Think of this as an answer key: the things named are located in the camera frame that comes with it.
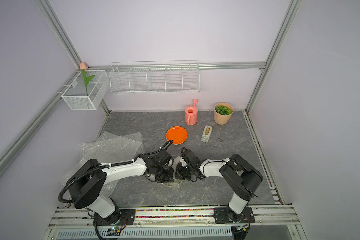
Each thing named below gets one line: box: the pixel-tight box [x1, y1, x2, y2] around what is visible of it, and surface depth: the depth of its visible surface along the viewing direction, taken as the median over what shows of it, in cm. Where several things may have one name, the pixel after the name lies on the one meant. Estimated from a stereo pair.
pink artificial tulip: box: [79, 62, 95, 96], surface depth 92 cm
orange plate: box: [165, 126, 188, 146], surface depth 107 cm
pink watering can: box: [185, 99, 198, 126], surface depth 108 cm
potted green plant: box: [214, 102, 234, 125], surface depth 108 cm
